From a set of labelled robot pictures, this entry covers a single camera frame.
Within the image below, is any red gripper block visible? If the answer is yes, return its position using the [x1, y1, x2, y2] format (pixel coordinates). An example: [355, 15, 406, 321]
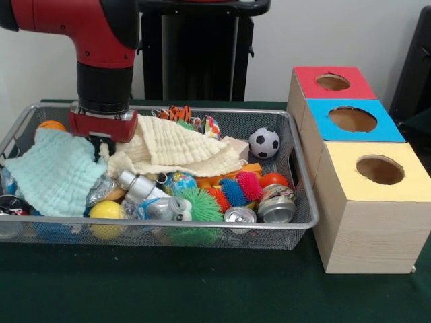
[68, 102, 139, 162]

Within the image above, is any mint knitted cloth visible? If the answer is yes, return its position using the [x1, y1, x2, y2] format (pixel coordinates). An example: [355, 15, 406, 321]
[3, 129, 108, 218]

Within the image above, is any cream knitted cloth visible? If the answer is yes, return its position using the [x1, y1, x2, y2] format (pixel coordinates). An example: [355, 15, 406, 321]
[100, 114, 251, 178]

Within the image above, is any silver mesh bin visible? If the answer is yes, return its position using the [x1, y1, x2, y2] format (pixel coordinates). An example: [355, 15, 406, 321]
[0, 103, 320, 252]

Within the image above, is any wooden box with three holes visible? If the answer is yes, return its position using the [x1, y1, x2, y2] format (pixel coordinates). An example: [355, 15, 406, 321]
[286, 66, 431, 275]

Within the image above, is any yellow ball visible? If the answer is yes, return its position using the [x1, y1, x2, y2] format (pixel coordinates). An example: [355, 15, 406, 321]
[88, 201, 128, 240]

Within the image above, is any tiger striped toy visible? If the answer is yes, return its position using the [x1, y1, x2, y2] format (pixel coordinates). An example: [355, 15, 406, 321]
[156, 105, 193, 122]

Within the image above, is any small globe ball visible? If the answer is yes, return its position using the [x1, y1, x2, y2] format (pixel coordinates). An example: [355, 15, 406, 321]
[164, 171, 199, 196]

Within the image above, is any green spiky ball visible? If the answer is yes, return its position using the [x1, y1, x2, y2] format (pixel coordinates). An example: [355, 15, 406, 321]
[170, 187, 226, 247]

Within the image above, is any pink blue red spiky toy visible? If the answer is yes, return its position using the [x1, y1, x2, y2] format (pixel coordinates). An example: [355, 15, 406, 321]
[207, 170, 263, 213]

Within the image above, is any dark green tablecloth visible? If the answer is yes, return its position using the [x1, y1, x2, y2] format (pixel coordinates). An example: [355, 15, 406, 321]
[0, 98, 431, 323]

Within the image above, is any small soccer ball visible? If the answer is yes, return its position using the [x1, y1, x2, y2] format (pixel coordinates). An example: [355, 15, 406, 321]
[248, 127, 281, 159]

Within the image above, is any red ball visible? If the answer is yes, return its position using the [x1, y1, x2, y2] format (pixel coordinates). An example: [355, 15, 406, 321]
[259, 172, 290, 190]

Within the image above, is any crushed silver can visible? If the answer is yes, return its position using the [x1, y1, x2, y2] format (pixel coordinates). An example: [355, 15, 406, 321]
[257, 184, 297, 225]

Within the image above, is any dark green side table cloth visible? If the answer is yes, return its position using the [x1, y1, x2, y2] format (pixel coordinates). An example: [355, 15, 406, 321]
[399, 107, 431, 144]

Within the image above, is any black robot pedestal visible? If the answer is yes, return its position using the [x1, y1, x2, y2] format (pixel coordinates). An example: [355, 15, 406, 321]
[136, 0, 272, 102]

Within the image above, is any black frame stand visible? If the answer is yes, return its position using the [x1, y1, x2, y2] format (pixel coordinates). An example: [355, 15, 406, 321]
[389, 5, 431, 118]

